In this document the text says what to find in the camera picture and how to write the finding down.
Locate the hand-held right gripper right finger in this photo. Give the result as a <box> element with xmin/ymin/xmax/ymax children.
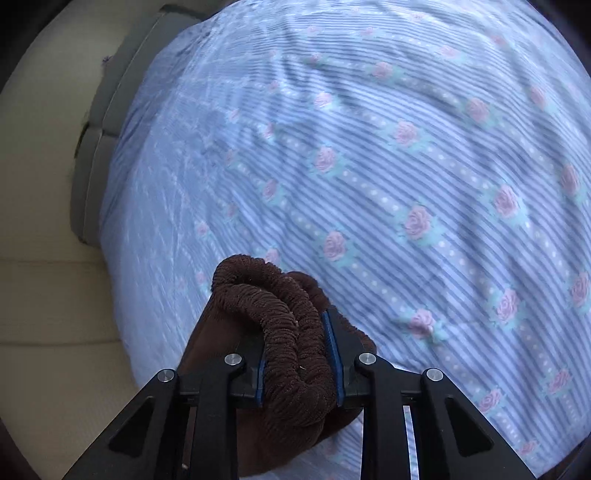
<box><xmin>320</xmin><ymin>308</ymin><xmax>539</xmax><ymax>480</ymax></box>

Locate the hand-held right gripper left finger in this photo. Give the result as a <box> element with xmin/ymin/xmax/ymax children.
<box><xmin>62</xmin><ymin>333</ymin><xmax>269</xmax><ymax>480</ymax></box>

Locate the dark brown towel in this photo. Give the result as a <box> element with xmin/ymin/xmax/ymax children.
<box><xmin>176</xmin><ymin>255</ymin><xmax>376</xmax><ymax>478</ymax></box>

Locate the blue striped floral bed sheet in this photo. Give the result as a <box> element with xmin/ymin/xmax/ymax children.
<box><xmin>99</xmin><ymin>0</ymin><xmax>591</xmax><ymax>480</ymax></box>

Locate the grey bed frame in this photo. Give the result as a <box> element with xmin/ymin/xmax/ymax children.
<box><xmin>69</xmin><ymin>4</ymin><xmax>214</xmax><ymax>247</ymax></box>

